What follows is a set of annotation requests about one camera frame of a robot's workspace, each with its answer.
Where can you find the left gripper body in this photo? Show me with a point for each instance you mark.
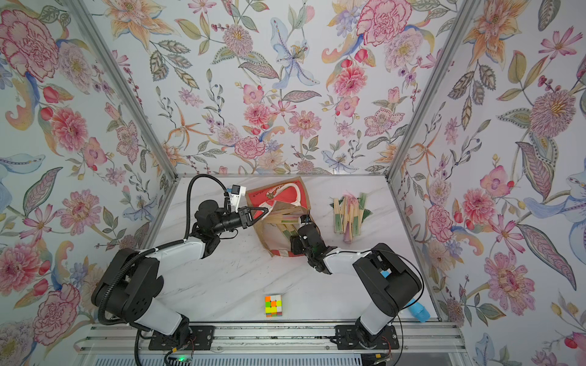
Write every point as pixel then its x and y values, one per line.
pixel 244 225

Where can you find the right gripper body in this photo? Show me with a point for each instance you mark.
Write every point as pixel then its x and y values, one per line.
pixel 300 247

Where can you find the red burlap tote bag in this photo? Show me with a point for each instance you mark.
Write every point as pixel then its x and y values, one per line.
pixel 286 201

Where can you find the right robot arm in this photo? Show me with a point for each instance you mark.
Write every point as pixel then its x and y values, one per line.
pixel 390 280

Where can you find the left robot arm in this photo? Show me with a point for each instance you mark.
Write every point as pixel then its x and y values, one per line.
pixel 128 290

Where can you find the pink green folding fan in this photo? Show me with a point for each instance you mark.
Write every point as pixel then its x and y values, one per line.
pixel 284 219

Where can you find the rubik's cube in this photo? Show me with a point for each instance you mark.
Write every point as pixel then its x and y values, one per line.
pixel 273 305

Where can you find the blue object right edge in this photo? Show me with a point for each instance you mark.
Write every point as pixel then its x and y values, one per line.
pixel 418 311

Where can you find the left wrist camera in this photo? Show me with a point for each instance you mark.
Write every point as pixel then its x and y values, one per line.
pixel 236 193

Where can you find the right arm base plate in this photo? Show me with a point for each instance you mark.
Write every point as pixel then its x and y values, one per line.
pixel 355 337

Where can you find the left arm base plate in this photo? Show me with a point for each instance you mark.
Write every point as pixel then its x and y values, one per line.
pixel 192 338

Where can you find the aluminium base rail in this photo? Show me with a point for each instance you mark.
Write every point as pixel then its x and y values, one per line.
pixel 275 336

